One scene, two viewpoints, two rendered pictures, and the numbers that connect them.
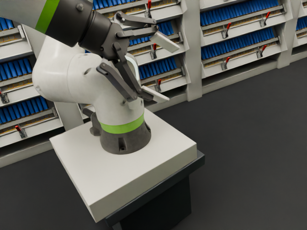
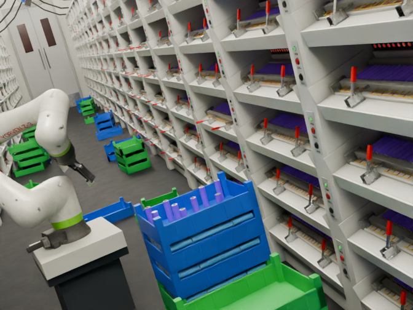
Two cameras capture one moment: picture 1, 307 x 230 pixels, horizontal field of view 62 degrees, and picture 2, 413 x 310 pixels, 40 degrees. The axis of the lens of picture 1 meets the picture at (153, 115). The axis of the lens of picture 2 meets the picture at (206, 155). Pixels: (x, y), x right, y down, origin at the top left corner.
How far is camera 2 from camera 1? 2.17 m
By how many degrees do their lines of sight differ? 77
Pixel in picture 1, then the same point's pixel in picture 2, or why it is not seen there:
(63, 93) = (52, 205)
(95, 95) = (67, 196)
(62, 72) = (46, 192)
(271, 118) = not seen: hidden behind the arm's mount
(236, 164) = not seen: hidden behind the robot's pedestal
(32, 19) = (67, 144)
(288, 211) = (141, 256)
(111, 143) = (82, 229)
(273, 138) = not seen: hidden behind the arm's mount
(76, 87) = (58, 195)
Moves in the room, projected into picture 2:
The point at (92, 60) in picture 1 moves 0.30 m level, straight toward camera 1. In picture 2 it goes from (53, 180) to (129, 158)
